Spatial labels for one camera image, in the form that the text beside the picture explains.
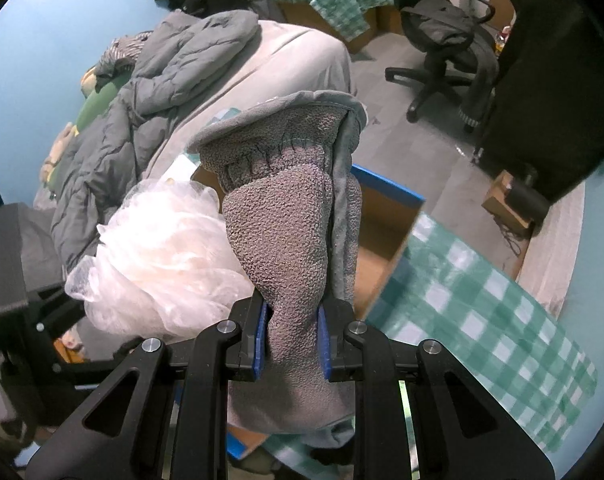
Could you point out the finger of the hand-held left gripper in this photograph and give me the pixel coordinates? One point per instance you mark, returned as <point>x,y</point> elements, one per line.
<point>101,365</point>

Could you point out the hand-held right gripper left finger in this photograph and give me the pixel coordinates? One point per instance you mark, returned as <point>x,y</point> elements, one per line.
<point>258,345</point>

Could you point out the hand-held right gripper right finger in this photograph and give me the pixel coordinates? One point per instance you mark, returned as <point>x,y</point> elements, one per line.
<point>324,347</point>

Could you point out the cardboard box with blue rim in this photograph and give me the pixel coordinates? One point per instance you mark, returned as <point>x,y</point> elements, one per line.
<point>382,240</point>

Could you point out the clear plastic bag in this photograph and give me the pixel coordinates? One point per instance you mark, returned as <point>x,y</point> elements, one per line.
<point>166,260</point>

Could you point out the grey fleece garment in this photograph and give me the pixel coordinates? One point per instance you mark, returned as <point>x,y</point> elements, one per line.
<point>282,220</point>

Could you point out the green checked plastic tablecloth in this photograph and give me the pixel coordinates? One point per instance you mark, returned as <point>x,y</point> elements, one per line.
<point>482,320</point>

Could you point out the green pillow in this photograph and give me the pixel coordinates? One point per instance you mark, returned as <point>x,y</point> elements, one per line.
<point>96,105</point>

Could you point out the small cardboard box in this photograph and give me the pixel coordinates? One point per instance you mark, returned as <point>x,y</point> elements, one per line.
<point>507,205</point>

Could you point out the striped cloth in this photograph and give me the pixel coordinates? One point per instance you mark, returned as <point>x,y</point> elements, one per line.
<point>124,50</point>

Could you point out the grey bed sheet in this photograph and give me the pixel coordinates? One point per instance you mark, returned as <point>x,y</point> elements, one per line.
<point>282,65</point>

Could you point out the black office chair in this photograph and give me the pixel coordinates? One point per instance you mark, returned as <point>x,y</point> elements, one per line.
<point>432,80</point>

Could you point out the wooden desk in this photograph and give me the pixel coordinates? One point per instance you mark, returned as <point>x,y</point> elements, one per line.
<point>307,15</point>

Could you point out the grey garment on chair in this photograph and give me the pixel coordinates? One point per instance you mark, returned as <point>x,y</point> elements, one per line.
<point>457,30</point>

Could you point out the black cabinet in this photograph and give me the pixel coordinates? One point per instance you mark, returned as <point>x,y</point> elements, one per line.
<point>557,85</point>

